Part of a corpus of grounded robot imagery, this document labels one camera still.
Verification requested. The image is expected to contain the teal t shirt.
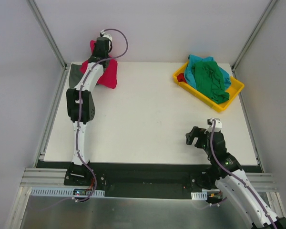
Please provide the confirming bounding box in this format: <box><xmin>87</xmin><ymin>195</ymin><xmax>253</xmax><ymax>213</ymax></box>
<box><xmin>184</xmin><ymin>55</ymin><xmax>231</xmax><ymax>89</ymax></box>

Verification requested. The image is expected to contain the folded grey t shirt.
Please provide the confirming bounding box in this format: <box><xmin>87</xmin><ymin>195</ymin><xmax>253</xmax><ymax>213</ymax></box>
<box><xmin>69</xmin><ymin>64</ymin><xmax>83</xmax><ymax>89</ymax></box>

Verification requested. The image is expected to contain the right white cable duct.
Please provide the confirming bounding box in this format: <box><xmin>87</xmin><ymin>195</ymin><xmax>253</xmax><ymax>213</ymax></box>
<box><xmin>191</xmin><ymin>191</ymin><xmax>208</xmax><ymax>201</ymax></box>

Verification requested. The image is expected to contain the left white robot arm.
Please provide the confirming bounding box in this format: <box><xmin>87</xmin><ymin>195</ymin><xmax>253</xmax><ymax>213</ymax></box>
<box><xmin>64</xmin><ymin>36</ymin><xmax>112</xmax><ymax>186</ymax></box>

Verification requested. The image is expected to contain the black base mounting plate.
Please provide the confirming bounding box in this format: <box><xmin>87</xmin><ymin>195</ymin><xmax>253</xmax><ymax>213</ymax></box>
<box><xmin>64</xmin><ymin>163</ymin><xmax>209</xmax><ymax>199</ymax></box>

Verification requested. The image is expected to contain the green t shirt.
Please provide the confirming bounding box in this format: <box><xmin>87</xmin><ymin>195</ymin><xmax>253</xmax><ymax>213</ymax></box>
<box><xmin>192</xmin><ymin>62</ymin><xmax>230</xmax><ymax>104</ymax></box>

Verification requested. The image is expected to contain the left aluminium frame post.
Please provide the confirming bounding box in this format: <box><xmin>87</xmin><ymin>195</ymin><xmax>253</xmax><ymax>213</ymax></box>
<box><xmin>26</xmin><ymin>0</ymin><xmax>68</xmax><ymax>70</ymax></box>

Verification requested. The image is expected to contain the yellow plastic bin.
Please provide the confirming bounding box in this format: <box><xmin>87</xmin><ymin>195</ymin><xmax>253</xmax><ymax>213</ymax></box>
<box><xmin>173</xmin><ymin>62</ymin><xmax>245</xmax><ymax>113</ymax></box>

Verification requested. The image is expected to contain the aluminium frame post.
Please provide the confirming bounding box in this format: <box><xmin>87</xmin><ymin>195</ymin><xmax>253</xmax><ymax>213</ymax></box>
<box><xmin>26</xmin><ymin>0</ymin><xmax>68</xmax><ymax>70</ymax></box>
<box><xmin>231</xmin><ymin>0</ymin><xmax>280</xmax><ymax>72</ymax></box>

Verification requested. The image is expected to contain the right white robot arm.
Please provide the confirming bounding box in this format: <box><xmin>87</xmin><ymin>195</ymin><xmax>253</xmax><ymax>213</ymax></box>
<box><xmin>185</xmin><ymin>126</ymin><xmax>286</xmax><ymax>229</ymax></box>

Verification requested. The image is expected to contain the magenta t shirt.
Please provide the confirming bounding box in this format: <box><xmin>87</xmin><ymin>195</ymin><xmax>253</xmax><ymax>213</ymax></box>
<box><xmin>80</xmin><ymin>40</ymin><xmax>118</xmax><ymax>89</ymax></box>

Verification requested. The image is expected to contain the right aluminium frame post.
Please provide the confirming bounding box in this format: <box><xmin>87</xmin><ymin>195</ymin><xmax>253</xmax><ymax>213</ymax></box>
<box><xmin>231</xmin><ymin>0</ymin><xmax>280</xmax><ymax>72</ymax></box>

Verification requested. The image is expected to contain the red t shirt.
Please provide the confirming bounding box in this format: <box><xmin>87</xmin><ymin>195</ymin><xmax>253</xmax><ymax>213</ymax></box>
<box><xmin>177</xmin><ymin>73</ymin><xmax>187</xmax><ymax>83</ymax></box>

